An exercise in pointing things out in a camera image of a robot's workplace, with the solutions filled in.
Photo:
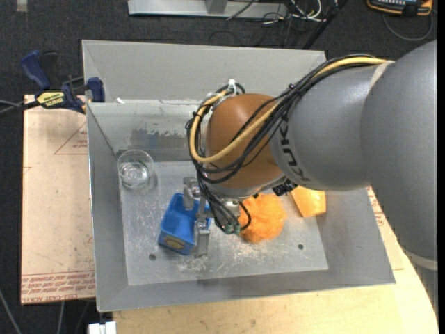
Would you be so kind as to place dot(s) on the brown cardboard board, red print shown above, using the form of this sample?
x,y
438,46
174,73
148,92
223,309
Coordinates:
x,y
55,200

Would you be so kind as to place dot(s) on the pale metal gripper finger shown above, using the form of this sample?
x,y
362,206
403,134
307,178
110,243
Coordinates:
x,y
188,197
202,239

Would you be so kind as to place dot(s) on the grey metal bin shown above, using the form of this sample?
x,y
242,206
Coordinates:
x,y
243,277

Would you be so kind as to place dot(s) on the clear glass bowl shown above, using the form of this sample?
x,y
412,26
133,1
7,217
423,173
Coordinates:
x,y
135,169

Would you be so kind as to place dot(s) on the orange mesh bath sponge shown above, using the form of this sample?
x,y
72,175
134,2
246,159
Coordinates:
x,y
266,219

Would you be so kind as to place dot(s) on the orange translucent block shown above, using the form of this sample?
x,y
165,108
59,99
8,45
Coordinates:
x,y
309,202

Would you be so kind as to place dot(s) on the blue plastic box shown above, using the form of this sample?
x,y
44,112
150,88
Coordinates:
x,y
177,226

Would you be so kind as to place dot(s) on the black cylinder on white bracket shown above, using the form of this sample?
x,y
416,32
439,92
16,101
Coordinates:
x,y
284,188

